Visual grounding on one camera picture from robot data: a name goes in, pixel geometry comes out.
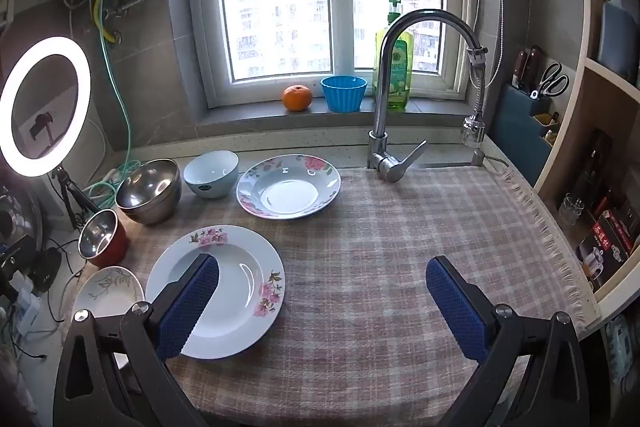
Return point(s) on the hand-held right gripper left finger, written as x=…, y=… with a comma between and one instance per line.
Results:
x=187, y=302

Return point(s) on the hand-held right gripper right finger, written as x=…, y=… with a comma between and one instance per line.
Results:
x=457, y=307

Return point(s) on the pink blossom white plate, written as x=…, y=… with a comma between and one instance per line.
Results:
x=240, y=267

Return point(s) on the white leaf pattern plate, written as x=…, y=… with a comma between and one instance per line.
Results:
x=107, y=289

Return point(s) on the red steel bowl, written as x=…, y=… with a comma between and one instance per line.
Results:
x=97, y=234

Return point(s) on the large stainless steel bowl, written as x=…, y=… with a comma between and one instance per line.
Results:
x=150, y=192

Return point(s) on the floral rim deep plate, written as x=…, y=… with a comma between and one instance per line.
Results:
x=285, y=194

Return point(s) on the pink plaid cloth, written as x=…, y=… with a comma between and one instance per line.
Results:
x=375, y=257

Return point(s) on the light blue ceramic bowl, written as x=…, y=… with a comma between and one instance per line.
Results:
x=210, y=179

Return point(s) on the black power adapter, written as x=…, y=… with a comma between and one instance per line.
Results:
x=45, y=269

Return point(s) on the white power strip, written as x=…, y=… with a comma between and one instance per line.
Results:
x=112, y=176

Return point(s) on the clear glass cup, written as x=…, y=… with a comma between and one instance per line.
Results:
x=571, y=209

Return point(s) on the white plug adapters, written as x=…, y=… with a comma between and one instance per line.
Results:
x=27, y=309

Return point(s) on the red black printed box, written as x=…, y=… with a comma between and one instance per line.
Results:
x=610, y=247

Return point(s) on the black tripod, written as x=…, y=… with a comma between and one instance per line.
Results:
x=64, y=187

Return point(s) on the flexible faucet sprayer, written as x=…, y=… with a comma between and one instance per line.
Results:
x=472, y=132

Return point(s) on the glass pot lid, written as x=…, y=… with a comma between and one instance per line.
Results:
x=15, y=217

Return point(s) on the dark blue knife holder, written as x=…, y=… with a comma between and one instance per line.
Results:
x=515, y=122

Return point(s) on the dark bottle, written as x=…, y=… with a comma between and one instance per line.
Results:
x=597, y=167

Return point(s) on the chrome kitchen faucet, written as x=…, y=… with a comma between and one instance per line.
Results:
x=382, y=107

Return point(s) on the wooden shelf unit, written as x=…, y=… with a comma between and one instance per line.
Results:
x=572, y=119

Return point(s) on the orange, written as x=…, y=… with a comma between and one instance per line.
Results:
x=297, y=98

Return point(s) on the green dish soap bottle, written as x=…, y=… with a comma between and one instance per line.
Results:
x=402, y=77

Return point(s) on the blue ribbed cup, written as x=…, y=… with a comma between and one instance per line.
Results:
x=343, y=94

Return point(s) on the blue cutting board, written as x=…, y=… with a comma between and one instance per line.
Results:
x=620, y=37

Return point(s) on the white frame window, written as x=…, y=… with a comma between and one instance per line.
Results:
x=280, y=7

